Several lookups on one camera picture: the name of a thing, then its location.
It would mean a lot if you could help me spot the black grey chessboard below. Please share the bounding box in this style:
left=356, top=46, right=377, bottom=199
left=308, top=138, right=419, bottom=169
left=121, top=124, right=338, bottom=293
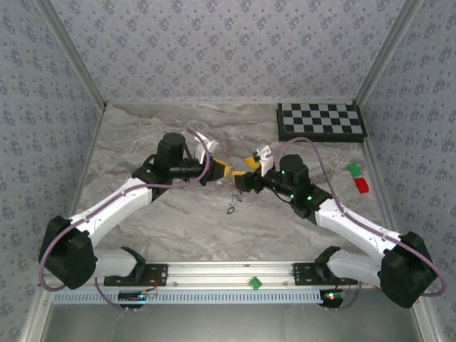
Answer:
left=276, top=102, right=368, bottom=144

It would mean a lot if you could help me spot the red rounded toy brick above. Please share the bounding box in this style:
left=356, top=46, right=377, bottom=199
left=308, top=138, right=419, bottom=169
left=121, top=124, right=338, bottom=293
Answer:
left=353, top=176, right=371, bottom=195

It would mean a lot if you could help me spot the small circuit board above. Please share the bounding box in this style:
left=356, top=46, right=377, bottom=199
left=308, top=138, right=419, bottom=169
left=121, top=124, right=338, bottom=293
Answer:
left=320, top=290, right=348, bottom=302
left=118, top=290, right=149, bottom=303

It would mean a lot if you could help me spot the steel front panel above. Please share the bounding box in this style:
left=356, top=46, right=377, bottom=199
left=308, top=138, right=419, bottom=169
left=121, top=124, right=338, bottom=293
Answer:
left=44, top=302, right=423, bottom=342

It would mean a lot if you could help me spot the aluminium back rail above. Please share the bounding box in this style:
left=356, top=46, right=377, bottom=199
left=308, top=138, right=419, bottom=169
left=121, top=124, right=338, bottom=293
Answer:
left=105, top=100, right=359, bottom=107

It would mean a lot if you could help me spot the aluminium side rail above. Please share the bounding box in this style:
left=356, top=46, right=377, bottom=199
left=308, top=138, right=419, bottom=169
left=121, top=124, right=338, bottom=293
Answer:
left=356, top=103, right=441, bottom=342
left=17, top=105, right=108, bottom=342

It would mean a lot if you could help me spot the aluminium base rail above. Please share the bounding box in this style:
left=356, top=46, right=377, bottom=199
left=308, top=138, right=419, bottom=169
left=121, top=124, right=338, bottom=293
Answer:
left=37, top=261, right=384, bottom=290

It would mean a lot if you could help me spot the light blue slotted cable duct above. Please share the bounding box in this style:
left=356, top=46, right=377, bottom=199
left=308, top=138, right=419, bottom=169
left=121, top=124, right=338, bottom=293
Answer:
left=52, top=289, right=323, bottom=305

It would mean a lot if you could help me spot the aluminium corner post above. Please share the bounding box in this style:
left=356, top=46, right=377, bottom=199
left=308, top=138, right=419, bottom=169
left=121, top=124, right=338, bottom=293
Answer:
left=355, top=0, right=425, bottom=106
left=35, top=0, right=108, bottom=108

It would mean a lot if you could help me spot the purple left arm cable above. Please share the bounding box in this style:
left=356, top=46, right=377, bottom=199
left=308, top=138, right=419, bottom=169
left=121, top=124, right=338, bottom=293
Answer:
left=38, top=128, right=212, bottom=313

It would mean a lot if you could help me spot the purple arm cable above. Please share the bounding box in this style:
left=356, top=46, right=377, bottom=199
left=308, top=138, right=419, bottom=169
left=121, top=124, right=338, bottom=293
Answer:
left=38, top=128, right=212, bottom=313
left=269, top=138, right=448, bottom=313

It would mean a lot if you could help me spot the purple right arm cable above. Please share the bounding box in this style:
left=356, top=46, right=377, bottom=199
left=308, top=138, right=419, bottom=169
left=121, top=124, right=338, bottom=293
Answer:
left=269, top=138, right=448, bottom=313

